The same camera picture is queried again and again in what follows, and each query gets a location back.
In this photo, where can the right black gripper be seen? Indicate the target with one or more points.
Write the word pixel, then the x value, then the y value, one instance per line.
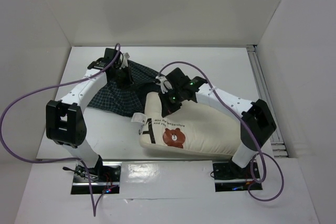
pixel 169 104

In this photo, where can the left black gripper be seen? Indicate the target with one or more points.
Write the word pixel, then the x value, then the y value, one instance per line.
pixel 128 81

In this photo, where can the dark checked pillowcase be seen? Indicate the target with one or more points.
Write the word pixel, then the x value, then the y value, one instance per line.
pixel 127 102

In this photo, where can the cream pillow with bear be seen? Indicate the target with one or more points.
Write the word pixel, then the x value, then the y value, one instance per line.
pixel 195 129

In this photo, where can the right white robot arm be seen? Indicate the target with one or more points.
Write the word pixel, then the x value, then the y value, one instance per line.
pixel 256 121

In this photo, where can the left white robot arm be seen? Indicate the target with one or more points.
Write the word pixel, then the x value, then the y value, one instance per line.
pixel 65 124

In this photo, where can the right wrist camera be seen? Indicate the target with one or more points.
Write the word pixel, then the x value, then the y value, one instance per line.
pixel 163 83

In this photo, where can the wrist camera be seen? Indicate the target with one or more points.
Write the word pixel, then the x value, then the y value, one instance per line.
pixel 163 83
pixel 122 61

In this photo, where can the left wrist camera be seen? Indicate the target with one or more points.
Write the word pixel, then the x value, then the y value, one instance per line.
pixel 122 61

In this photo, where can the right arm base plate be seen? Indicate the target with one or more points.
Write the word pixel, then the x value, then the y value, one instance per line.
pixel 230 177

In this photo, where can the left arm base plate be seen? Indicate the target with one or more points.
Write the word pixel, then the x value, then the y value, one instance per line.
pixel 108 181

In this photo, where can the aluminium rail frame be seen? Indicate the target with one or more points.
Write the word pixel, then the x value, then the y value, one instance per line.
pixel 276 140

